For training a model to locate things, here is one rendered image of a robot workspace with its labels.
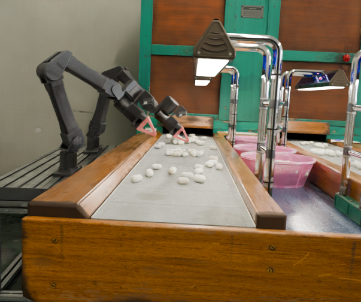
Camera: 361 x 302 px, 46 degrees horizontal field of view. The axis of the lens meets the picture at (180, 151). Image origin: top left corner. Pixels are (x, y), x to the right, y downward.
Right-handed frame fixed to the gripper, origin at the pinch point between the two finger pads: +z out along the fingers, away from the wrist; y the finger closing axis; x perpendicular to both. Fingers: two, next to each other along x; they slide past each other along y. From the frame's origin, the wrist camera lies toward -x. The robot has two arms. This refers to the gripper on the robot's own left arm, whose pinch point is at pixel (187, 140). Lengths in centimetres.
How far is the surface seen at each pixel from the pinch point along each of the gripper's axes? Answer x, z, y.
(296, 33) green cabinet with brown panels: -86, 6, 48
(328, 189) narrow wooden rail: -25, 40, -73
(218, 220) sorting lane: -3, 7, -131
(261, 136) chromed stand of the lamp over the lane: -22, 9, -91
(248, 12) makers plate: -75, -22, 48
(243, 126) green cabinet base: -26, 22, 47
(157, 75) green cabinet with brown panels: -12, -36, 49
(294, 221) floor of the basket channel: -12, 27, -106
